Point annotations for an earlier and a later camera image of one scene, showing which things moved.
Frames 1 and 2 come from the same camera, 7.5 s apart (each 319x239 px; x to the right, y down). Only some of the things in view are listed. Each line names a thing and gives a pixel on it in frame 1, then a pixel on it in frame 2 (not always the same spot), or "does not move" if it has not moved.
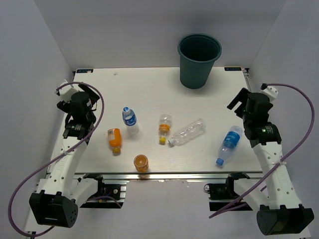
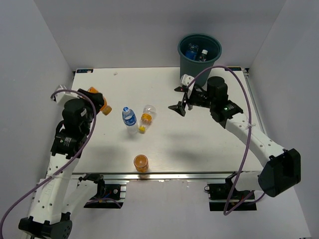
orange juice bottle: x=164 y=127 -> x=146 y=117
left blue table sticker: x=84 y=70 does not move
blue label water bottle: x=229 y=144 -> x=191 y=53
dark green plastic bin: x=198 y=53 does not move
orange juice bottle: x=114 y=139 -> x=105 y=109
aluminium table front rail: x=167 y=176 does not move
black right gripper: x=241 y=96 -> x=180 y=108
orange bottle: x=141 y=163 does not move
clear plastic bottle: x=188 y=133 -> x=203 y=57
